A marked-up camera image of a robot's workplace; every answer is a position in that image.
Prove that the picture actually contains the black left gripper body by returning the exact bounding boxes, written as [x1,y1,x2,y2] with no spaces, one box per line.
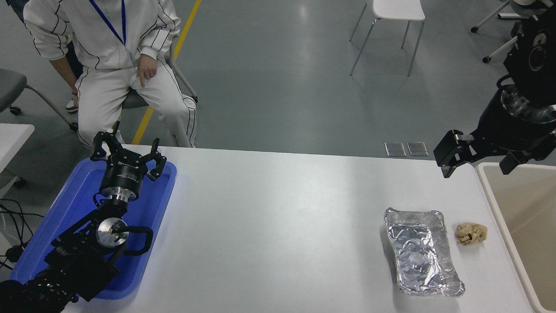
[100,151,152,195]

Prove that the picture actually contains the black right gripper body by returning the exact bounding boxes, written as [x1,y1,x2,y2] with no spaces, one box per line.
[474,97,556,153]

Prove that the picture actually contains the silver foil tray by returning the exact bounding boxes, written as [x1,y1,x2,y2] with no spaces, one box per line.
[384,207,465,297]

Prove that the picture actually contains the person's left hand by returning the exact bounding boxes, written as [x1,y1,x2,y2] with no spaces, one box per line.
[136,54,158,89]

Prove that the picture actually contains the grey seat metal chair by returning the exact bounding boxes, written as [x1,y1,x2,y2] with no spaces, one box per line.
[121,41,199,110]

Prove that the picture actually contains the blue plastic tray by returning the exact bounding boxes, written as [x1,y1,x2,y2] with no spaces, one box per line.
[10,157,178,300]

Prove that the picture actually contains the person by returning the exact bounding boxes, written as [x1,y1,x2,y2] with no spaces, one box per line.
[23,0,198,149]

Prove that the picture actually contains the large pale bin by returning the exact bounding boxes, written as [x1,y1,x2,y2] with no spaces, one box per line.
[476,162,556,313]

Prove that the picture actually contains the crumpled tan paper ball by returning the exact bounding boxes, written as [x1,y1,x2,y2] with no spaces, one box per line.
[455,222,488,246]

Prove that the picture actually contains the white wheeled chair base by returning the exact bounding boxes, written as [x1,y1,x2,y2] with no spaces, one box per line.
[470,0,528,64]

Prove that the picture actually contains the white side table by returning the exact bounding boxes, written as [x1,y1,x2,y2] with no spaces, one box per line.
[0,123,35,190]

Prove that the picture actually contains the grey wheeled chair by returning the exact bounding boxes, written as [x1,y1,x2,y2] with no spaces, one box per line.
[0,69,79,131]

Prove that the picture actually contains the white chair with metal legs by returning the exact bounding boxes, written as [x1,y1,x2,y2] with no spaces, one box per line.
[349,0,426,77]

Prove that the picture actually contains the blue lanyard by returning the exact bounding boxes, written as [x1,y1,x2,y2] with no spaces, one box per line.
[89,0,127,47]

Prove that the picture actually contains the black cables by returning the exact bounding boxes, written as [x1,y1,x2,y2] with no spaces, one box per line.
[0,198,45,271]

